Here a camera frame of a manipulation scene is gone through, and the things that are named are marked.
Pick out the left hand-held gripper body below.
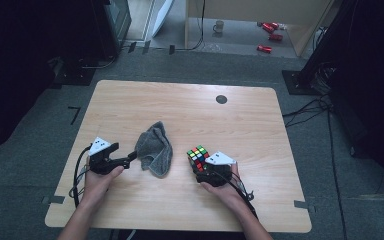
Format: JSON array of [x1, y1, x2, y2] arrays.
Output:
[[88, 136, 125, 175]]

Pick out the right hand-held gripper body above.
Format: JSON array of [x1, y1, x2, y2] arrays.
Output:
[[195, 151, 237, 188]]

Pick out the multicoloured puzzle cube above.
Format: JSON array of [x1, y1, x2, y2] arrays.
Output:
[[186, 145, 211, 173]]

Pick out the grey cloth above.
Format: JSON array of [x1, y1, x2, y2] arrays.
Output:
[[134, 120, 174, 179]]

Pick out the person's right hand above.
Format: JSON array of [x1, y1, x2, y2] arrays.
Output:
[[199, 163, 251, 209]]

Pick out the person's left hand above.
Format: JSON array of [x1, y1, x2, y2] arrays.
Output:
[[81, 166, 125, 206]]

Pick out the grey tape piece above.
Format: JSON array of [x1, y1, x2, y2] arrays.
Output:
[[41, 195, 66, 205], [293, 199, 317, 214]]

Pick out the black cabinet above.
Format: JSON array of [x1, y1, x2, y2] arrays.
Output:
[[91, 0, 133, 60]]

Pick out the dark curtain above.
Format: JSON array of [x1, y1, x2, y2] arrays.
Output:
[[0, 0, 105, 158]]

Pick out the white board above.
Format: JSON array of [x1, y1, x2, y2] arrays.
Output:
[[151, 0, 175, 39]]

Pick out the grey mug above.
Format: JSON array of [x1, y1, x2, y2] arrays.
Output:
[[212, 19, 225, 34]]

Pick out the black metal stand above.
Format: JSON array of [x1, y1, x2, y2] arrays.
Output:
[[281, 0, 354, 96]]

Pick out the left hand-held gripper black cable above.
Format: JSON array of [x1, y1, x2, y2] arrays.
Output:
[[68, 146, 93, 209]]

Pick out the hand-held gripper black cable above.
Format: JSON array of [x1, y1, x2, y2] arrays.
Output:
[[68, 146, 93, 209], [224, 172, 260, 220]]

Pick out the right hand-held gripper black cable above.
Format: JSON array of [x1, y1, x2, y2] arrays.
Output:
[[224, 172, 260, 220]]

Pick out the black stand base plate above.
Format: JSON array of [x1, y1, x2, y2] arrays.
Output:
[[48, 56, 96, 90]]

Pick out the black curved floor cable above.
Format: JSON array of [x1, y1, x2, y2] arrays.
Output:
[[78, 54, 118, 70]]

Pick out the black floor cables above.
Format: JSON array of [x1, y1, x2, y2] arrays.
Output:
[[282, 94, 334, 129]]

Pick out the long black floor cable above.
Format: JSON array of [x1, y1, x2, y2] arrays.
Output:
[[325, 109, 348, 240]]

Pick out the bundle of black cables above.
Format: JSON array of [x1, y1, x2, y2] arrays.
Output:
[[311, 61, 335, 98]]

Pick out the black hanging cable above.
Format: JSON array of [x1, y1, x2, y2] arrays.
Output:
[[174, 0, 207, 52]]

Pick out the light wooden desk frame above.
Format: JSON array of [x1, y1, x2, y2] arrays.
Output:
[[183, 0, 335, 58]]

